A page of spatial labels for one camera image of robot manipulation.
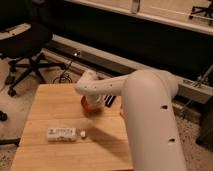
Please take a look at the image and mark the red ceramic bowl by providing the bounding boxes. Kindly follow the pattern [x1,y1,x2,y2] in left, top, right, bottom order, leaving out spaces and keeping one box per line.
[81,96,101,113]

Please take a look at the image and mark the white plastic bottle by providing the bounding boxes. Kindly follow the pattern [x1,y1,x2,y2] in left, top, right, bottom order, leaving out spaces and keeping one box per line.
[46,128,87,141]

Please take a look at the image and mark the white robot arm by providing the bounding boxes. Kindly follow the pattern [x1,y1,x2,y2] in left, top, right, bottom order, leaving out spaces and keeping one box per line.
[75,69,187,171]

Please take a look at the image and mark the blue and black sponge block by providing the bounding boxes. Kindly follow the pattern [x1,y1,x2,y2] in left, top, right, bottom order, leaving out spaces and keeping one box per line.
[104,96,116,107]

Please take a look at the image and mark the black office chair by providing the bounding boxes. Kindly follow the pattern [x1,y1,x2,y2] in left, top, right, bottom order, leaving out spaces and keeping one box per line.
[0,0,67,98]

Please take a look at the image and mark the black chair base far right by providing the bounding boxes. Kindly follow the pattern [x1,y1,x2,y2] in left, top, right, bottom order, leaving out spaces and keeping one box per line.
[189,0,213,26]

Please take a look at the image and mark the black cable on floor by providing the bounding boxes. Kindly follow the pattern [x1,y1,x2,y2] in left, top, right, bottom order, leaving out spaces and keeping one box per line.
[52,58,75,84]

